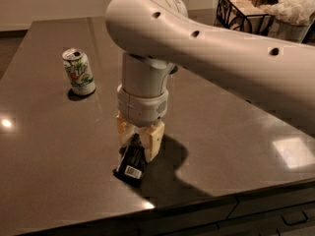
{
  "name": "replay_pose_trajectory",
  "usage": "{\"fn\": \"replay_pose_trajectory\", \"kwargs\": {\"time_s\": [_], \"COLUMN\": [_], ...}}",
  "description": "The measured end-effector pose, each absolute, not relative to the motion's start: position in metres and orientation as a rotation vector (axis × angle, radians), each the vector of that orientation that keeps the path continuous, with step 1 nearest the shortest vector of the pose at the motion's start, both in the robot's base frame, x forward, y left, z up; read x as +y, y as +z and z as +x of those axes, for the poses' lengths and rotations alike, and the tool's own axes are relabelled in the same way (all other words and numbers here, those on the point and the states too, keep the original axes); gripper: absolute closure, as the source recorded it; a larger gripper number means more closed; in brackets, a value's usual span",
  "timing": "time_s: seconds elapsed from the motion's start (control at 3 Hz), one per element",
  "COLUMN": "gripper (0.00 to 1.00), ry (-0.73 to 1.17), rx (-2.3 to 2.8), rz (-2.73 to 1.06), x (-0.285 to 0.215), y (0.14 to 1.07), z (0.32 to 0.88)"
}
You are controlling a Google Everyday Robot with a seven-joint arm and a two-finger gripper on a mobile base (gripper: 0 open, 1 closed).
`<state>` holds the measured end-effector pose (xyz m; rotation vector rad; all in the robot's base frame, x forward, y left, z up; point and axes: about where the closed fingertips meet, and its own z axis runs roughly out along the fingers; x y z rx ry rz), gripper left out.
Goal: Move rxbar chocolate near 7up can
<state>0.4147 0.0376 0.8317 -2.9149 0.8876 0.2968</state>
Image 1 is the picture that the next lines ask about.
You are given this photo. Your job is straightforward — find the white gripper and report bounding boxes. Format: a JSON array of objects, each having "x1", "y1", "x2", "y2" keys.
[{"x1": 116, "y1": 86, "x2": 168, "y2": 162}]

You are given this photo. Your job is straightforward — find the black rxbar chocolate bar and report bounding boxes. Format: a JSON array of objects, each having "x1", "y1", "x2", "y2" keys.
[{"x1": 113, "y1": 134, "x2": 147, "y2": 188}]

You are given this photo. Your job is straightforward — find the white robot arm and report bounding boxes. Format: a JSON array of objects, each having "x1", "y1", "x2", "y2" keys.
[{"x1": 105, "y1": 0, "x2": 315, "y2": 159}]

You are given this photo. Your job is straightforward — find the white 7up can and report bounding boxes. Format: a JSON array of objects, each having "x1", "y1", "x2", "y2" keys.
[{"x1": 62, "y1": 48, "x2": 96, "y2": 96}]

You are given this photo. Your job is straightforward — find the round glass container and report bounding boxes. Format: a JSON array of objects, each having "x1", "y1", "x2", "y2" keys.
[{"x1": 268, "y1": 18, "x2": 311, "y2": 43}]

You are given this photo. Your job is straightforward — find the white crumpled paper bags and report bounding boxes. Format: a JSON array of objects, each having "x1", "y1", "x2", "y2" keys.
[{"x1": 260, "y1": 0, "x2": 315, "y2": 26}]

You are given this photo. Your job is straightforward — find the black wire napkin basket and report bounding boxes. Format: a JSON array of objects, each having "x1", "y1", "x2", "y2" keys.
[{"x1": 217, "y1": 0, "x2": 273, "y2": 35}]

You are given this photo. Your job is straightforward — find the dark drawer handle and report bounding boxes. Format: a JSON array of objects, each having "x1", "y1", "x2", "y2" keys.
[{"x1": 282, "y1": 211, "x2": 309, "y2": 226}]

